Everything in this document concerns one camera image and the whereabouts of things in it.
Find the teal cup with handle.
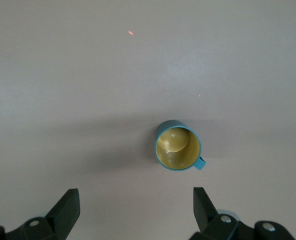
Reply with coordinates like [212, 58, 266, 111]
[154, 119, 207, 173]

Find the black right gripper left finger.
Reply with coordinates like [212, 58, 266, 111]
[0, 188, 81, 240]

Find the brown table mat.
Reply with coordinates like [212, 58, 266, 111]
[0, 0, 296, 240]

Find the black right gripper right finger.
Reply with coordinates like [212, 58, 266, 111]
[189, 186, 295, 240]

